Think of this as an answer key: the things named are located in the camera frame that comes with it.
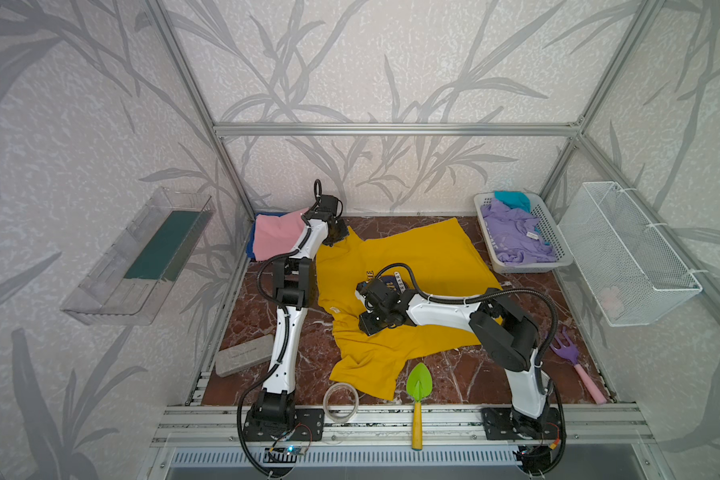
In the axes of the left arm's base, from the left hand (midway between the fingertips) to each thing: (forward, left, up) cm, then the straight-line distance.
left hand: (346, 224), depth 113 cm
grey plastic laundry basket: (-6, -74, +6) cm, 75 cm away
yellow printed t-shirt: (-14, -34, -5) cm, 37 cm away
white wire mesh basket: (-42, -66, +32) cm, 85 cm away
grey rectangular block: (-50, +26, 0) cm, 56 cm away
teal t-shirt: (+7, -64, +7) cm, 65 cm away
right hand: (-37, -8, -2) cm, 38 cm away
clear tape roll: (-64, -5, -2) cm, 64 cm away
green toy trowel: (-57, -24, 0) cm, 62 cm away
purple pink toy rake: (-47, -69, -2) cm, 83 cm away
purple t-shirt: (-6, -62, +1) cm, 63 cm away
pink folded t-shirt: (-6, +26, 0) cm, 27 cm away
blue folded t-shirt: (-11, +34, -1) cm, 36 cm away
